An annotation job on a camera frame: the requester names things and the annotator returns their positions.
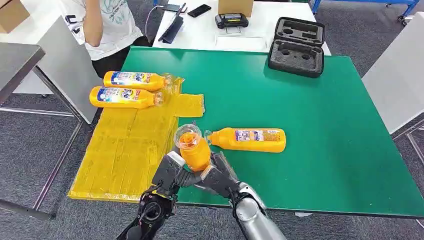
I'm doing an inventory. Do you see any green table mat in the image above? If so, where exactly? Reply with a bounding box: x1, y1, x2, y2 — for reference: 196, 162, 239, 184
121, 46, 424, 218

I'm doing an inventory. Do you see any white table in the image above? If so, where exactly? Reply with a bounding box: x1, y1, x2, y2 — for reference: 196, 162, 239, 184
152, 0, 332, 57

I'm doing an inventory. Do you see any tall cardboard box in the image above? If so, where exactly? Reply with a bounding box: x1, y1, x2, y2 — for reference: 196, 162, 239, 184
218, 0, 255, 18

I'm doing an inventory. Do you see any black foam-lined case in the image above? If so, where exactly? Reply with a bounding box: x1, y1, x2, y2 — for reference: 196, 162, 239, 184
267, 17, 327, 79

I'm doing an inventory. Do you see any dark steel table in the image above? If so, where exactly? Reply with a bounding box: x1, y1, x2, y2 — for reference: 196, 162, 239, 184
0, 42, 84, 221

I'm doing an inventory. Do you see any black handheld controller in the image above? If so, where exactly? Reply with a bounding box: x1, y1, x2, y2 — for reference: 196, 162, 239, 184
214, 13, 250, 34

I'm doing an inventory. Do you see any grey slanted table panel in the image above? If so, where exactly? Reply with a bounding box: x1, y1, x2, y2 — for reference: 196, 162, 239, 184
13, 15, 104, 125

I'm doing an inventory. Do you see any person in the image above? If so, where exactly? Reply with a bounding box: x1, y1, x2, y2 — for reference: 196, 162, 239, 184
59, 0, 152, 79

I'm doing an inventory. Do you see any smartphone with white cable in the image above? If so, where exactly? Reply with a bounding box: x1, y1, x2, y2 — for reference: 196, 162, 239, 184
161, 3, 182, 13

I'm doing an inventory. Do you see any yellow plastic sheet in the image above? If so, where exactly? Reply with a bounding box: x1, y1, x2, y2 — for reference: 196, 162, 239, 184
67, 77, 206, 204

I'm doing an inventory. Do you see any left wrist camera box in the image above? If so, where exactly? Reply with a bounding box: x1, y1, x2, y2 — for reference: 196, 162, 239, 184
151, 150, 186, 197

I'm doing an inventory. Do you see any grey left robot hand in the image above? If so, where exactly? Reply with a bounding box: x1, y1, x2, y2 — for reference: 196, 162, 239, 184
173, 167, 206, 190

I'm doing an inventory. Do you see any flat cardboard box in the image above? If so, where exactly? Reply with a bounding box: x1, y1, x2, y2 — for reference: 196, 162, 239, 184
0, 0, 31, 35

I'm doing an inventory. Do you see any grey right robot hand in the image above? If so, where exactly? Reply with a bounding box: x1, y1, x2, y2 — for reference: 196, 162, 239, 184
210, 151, 241, 195

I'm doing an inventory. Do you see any dark tablet with folio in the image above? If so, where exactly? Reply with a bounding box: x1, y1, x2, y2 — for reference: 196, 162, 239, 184
158, 2, 188, 45

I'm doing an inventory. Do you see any pale grey table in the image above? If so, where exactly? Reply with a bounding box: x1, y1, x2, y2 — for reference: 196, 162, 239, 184
361, 11, 424, 135

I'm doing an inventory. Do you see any white charging cable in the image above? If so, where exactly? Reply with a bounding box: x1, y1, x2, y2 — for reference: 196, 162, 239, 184
145, 4, 164, 37

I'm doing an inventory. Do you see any black smartphone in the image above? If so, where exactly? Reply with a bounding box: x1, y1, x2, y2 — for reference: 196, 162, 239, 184
187, 3, 213, 18

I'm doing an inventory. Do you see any orange drink bottle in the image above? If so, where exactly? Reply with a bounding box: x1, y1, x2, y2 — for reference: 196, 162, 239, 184
102, 70, 173, 92
173, 124, 212, 172
89, 86, 165, 110
204, 127, 287, 154

